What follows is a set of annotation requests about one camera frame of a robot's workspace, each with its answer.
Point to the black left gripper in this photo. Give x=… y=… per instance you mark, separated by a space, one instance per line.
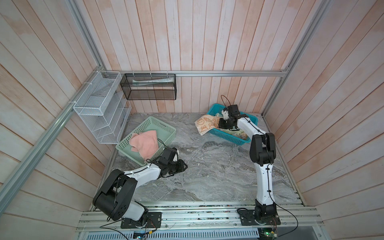
x=181 y=167

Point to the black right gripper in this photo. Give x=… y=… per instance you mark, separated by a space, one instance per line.
x=221 y=125

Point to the orange paw print towel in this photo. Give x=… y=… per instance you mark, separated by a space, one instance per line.
x=240 y=134

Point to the teal plastic basket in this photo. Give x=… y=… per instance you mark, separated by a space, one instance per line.
x=231 y=137

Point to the pink orange patterned towel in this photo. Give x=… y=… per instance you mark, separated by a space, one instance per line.
x=206 y=123

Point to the plain pink towel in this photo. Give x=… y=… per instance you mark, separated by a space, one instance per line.
x=146 y=144

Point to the green yellow striped towel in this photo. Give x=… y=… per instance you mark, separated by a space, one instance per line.
x=231 y=132

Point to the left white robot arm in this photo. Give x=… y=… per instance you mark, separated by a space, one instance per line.
x=115 y=196

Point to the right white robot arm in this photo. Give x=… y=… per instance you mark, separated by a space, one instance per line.
x=262 y=150

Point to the light green plastic basket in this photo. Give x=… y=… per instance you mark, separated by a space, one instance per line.
x=165 y=133

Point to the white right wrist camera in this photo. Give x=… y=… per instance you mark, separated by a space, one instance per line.
x=225 y=114

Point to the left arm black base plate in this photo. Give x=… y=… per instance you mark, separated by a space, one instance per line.
x=148 y=220

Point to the black mesh wall basket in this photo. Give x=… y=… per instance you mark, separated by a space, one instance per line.
x=149 y=87

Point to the white wire mesh shelf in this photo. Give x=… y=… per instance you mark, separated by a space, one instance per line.
x=103 y=108

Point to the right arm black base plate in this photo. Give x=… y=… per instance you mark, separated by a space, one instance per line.
x=252 y=218

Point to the aluminium mounting rail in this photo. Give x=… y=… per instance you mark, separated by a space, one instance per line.
x=204 y=215

